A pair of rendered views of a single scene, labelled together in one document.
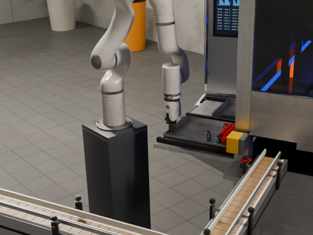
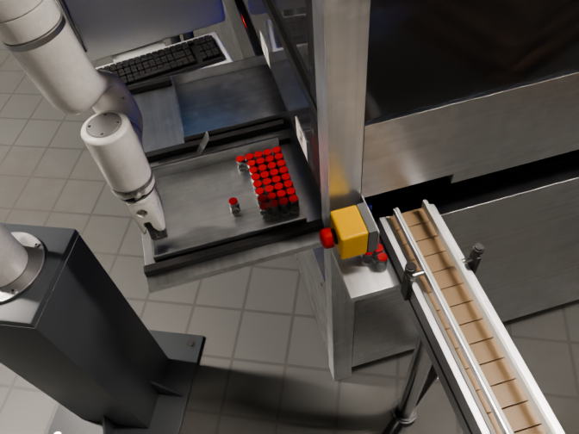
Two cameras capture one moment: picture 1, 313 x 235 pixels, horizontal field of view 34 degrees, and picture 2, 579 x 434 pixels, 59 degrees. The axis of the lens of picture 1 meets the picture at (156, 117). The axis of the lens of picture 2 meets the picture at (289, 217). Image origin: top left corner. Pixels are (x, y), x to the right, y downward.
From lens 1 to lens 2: 1.58 m
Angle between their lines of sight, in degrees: 42
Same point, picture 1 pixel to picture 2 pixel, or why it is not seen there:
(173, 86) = (137, 170)
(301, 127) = (465, 148)
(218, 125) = (216, 161)
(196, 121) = (170, 171)
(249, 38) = (357, 13)
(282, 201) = not seen: hidden behind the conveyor
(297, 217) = not seen: hidden behind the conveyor
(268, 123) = (401, 166)
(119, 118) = (16, 259)
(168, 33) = (69, 58)
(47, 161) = not seen: outside the picture
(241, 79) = (340, 113)
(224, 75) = (110, 21)
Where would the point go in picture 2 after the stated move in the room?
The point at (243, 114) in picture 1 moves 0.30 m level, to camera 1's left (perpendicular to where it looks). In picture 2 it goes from (346, 173) to (219, 275)
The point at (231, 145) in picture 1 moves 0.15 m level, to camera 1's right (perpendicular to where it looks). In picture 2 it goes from (353, 247) to (404, 201)
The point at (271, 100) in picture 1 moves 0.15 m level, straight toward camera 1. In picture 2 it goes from (410, 127) to (469, 182)
